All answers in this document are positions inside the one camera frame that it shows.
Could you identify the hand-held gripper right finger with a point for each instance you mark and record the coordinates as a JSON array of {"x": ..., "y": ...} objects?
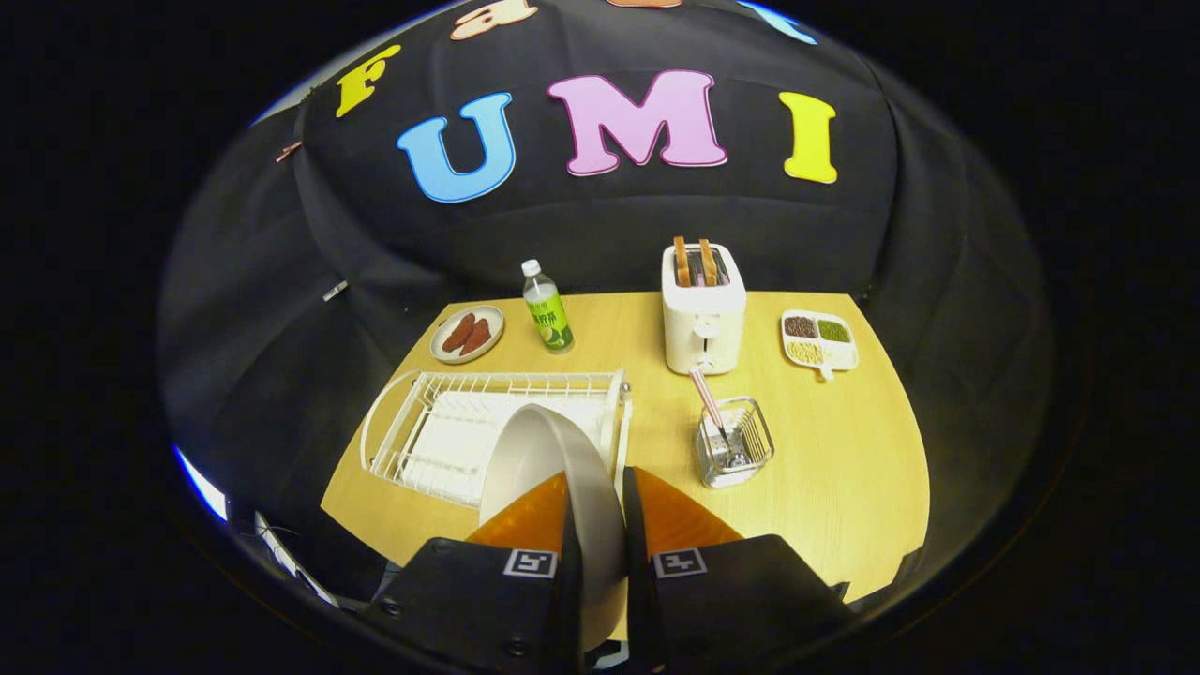
[{"x": 731, "y": 600}]

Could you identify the red sausage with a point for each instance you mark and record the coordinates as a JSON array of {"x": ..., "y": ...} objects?
[
  {"x": 476, "y": 337},
  {"x": 457, "y": 333}
]

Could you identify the white toaster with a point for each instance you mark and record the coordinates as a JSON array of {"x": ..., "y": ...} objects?
[{"x": 703, "y": 323}]

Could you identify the black backdrop cloth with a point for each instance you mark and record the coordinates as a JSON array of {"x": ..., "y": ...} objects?
[{"x": 609, "y": 225}]

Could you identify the white plate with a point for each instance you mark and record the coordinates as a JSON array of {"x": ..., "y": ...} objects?
[{"x": 544, "y": 450}]

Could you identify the white divided dish with beans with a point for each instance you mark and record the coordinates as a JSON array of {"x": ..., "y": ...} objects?
[{"x": 839, "y": 354}]

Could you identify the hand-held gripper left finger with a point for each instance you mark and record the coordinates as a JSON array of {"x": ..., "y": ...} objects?
[{"x": 469, "y": 600}]

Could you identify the small grey saucer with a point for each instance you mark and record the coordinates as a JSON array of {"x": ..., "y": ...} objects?
[{"x": 490, "y": 323}]

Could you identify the toast bread slice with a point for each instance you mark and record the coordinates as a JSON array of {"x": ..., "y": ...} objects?
[
  {"x": 708, "y": 262},
  {"x": 682, "y": 262}
]

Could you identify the green tea bottle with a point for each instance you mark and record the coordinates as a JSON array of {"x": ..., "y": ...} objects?
[{"x": 548, "y": 316}]

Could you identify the silver clip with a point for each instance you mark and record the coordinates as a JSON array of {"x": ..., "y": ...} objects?
[{"x": 335, "y": 291}]

